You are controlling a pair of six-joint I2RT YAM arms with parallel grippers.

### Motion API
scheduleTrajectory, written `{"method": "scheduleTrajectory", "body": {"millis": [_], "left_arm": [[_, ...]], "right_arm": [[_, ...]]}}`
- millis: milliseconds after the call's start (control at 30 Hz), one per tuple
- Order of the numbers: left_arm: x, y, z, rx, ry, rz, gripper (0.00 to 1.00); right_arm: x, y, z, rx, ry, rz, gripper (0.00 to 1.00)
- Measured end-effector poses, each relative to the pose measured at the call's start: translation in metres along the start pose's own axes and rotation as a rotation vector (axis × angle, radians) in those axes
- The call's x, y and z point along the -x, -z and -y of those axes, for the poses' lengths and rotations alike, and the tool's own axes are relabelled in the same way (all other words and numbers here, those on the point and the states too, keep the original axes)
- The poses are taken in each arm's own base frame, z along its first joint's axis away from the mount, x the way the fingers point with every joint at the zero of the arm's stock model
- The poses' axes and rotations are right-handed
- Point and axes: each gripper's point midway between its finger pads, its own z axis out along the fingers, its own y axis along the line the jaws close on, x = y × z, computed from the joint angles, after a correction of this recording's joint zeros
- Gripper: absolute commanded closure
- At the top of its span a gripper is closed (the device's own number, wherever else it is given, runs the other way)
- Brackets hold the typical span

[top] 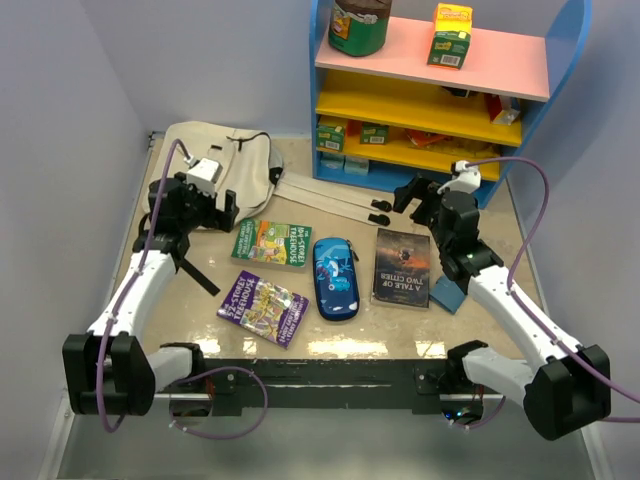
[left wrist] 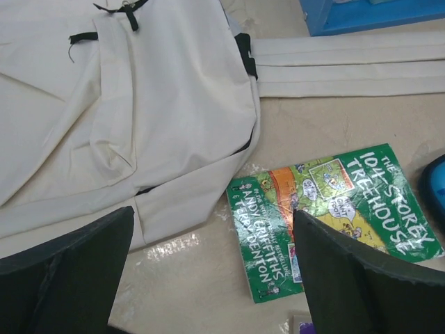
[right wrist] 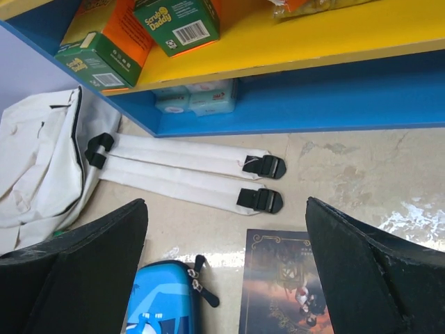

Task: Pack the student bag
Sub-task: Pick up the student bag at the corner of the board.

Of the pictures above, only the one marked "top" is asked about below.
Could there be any purple 52-Storey Treehouse book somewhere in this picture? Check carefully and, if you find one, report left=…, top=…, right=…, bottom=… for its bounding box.
left=217, top=270, right=310, bottom=349

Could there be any blue shark pencil case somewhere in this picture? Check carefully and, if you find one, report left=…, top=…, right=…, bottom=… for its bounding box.
left=313, top=237, right=360, bottom=322

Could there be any green box shelf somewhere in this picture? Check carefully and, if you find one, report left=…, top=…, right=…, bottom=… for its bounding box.
left=316, top=123, right=346, bottom=152
left=360, top=122, right=390, bottom=145

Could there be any beige canvas backpack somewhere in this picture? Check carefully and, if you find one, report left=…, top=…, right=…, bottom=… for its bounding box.
left=138, top=121, right=393, bottom=297

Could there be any green box middle shelf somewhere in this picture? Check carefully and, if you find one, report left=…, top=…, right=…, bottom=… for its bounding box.
left=360, top=122, right=390, bottom=145

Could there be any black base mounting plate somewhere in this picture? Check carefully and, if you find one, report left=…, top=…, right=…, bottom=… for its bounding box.
left=149, top=357, right=506, bottom=419

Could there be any yellow green carton box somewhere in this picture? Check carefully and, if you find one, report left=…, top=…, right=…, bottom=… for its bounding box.
left=427, top=3, right=473, bottom=70

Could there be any light blue box right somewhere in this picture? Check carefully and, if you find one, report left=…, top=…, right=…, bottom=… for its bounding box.
left=344, top=156, right=370, bottom=176

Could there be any blue colourful shelf unit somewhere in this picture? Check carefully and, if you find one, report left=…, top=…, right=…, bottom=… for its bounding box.
left=309, top=1, right=592, bottom=192

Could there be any light blue box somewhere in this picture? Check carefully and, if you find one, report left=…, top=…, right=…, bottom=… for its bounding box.
left=344, top=156, right=370, bottom=176
left=320, top=152, right=345, bottom=172

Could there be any small blue notebook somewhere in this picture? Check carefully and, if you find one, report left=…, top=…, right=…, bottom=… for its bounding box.
left=429, top=275, right=466, bottom=315

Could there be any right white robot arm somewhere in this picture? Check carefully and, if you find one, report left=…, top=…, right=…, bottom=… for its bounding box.
left=393, top=175, right=611, bottom=440

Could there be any aluminium rail frame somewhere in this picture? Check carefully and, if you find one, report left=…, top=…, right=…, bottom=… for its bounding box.
left=34, top=130, right=609, bottom=480

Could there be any green brown jar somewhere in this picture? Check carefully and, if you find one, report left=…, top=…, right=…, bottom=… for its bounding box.
left=328, top=0, right=392, bottom=57

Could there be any green Treehouse book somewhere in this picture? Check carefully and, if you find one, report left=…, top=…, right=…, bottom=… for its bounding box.
left=231, top=218, right=313, bottom=270

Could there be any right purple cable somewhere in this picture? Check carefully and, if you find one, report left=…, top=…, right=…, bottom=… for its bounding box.
left=447, top=156, right=640, bottom=431

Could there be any light blue box left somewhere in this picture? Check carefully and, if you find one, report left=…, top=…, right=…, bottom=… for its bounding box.
left=320, top=152, right=345, bottom=172

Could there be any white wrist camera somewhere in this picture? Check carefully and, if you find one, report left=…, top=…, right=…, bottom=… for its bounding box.
left=186, top=157, right=223, bottom=197
left=437, top=160, right=482, bottom=195

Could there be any A Tale of Two Cities book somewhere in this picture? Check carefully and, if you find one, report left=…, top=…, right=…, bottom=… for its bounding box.
left=371, top=228, right=431, bottom=310

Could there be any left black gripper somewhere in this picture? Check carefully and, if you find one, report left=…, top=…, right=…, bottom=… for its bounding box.
left=178, top=173, right=238, bottom=233

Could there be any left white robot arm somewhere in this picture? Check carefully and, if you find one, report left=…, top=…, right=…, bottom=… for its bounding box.
left=62, top=173, right=239, bottom=416

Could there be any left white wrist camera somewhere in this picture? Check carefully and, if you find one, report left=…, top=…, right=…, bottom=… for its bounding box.
left=186, top=157, right=223, bottom=197

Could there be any green box left shelf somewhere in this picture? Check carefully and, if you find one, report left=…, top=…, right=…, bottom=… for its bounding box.
left=316, top=123, right=346, bottom=152

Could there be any purple cable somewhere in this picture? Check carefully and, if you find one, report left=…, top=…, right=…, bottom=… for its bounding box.
left=94, top=138, right=269, bottom=441
left=447, top=156, right=640, bottom=431

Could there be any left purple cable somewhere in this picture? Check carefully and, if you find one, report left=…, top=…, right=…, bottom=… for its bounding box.
left=94, top=138, right=269, bottom=441

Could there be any orange snack packet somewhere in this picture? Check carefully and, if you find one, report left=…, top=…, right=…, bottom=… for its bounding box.
left=404, top=128, right=451, bottom=149

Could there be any red white box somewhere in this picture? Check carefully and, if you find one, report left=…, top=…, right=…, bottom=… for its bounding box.
left=484, top=93, right=521, bottom=125

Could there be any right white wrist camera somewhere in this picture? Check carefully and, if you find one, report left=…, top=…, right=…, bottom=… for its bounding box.
left=437, top=160, right=482, bottom=195

